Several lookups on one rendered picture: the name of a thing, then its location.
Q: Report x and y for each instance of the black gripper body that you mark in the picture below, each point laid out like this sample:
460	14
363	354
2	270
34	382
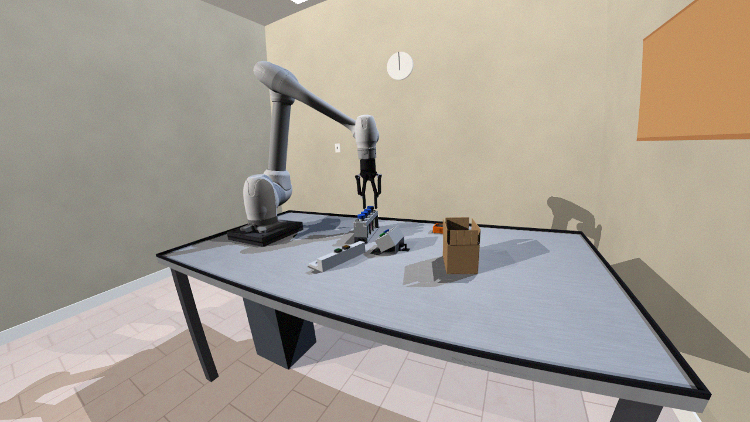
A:
368	167

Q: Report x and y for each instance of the brown cardboard box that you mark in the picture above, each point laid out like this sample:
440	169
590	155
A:
461	246

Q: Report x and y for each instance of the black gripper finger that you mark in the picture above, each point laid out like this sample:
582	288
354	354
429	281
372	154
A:
376	194
361	193

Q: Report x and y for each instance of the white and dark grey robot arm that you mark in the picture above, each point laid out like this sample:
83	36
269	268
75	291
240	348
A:
263	193

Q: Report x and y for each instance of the white key panel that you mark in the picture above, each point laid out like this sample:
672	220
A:
391	241

